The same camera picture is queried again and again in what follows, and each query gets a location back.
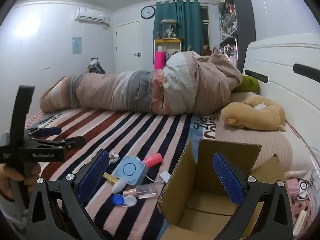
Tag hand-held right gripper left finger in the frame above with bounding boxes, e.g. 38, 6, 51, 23
25, 149, 110, 240

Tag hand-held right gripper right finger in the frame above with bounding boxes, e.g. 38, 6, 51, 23
212, 152, 294, 240

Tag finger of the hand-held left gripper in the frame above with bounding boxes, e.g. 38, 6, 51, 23
25, 127, 62, 139
29, 136, 85, 150

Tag gold lipstick tube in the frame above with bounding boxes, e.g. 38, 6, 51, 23
103, 172, 118, 183

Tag cardboard box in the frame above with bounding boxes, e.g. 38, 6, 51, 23
157, 138, 293, 240

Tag small white bottle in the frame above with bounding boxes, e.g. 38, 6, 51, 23
112, 179, 127, 194

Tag light blue square device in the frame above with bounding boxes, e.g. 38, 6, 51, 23
115, 156, 147, 186

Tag blue white contact lens case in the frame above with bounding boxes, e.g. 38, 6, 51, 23
112, 194, 137, 207

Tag clear perfume bottle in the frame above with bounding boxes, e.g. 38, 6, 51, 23
122, 183, 157, 200

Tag white adapter with cable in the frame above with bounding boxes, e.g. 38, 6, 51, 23
145, 171, 171, 183

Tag pink tube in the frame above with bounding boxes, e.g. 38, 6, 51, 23
142, 153, 163, 167

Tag person's left hand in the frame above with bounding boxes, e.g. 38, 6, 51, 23
0, 164, 42, 203

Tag striped blanket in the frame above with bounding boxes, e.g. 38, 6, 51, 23
24, 106, 220, 240

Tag small pink box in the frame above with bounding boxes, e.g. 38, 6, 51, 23
285, 177, 310, 195

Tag tan plush toy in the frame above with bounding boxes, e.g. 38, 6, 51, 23
220, 95, 287, 132

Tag white flat tube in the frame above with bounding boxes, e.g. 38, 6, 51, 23
292, 210, 307, 233

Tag rolled pink grey duvet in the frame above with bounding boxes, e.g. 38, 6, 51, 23
39, 51, 243, 115

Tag green plush toy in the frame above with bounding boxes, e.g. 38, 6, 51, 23
234, 74, 260, 93

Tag white door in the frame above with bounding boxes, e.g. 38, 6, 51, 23
115, 20, 141, 74

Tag pink cylinder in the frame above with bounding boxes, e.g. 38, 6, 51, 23
154, 51, 166, 70

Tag white air conditioner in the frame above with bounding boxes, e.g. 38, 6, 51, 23
74, 7, 110, 28

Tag pink hanging clothes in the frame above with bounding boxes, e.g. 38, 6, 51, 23
224, 45, 238, 65

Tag white bed headboard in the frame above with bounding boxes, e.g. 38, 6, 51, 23
241, 33, 320, 153

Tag yellow shelf unit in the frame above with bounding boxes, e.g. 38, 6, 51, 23
154, 38, 182, 69

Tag glass display case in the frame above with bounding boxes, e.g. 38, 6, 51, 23
160, 19, 179, 40

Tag teal curtain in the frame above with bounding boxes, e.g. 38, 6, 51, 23
152, 0, 202, 53

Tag window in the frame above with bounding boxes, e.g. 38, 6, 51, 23
200, 5, 209, 53

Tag dark bookshelf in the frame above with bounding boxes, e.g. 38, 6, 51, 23
217, 0, 257, 68

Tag blue wall poster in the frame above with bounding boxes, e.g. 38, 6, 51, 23
72, 37, 82, 55

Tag round wall clock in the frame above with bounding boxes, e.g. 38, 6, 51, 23
140, 6, 156, 19

